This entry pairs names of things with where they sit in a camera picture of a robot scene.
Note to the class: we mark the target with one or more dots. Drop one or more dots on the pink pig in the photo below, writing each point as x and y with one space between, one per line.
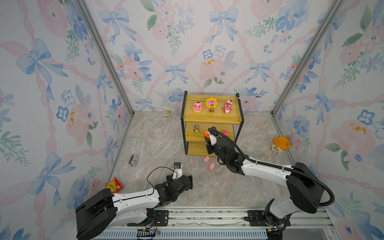
207 159
212 166

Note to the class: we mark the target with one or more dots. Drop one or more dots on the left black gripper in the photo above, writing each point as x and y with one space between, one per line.
190 179

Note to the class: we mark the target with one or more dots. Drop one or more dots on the small grey box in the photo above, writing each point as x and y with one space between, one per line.
133 161

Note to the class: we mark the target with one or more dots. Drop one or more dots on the wooden three-tier shelf black frame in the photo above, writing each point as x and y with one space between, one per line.
195 145

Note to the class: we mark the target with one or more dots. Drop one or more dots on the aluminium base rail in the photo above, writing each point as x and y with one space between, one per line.
203 223

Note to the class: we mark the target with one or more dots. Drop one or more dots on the red snack bag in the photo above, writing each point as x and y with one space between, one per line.
114 186

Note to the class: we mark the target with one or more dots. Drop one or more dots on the orange toy bulldozer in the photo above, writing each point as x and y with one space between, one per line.
206 134

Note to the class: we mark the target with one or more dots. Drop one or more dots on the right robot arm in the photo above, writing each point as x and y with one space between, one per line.
306 192

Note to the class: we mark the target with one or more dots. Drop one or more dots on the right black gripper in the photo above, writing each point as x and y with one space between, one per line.
209 146

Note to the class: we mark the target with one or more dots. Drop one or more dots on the green truck with box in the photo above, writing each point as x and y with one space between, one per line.
196 129

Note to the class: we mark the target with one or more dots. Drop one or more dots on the pink bear figure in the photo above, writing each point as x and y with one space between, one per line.
227 106

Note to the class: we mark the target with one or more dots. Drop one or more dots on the sunflower pink bear toy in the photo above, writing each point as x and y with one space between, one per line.
211 104

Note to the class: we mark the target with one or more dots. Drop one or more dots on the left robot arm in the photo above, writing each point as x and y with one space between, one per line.
105 209

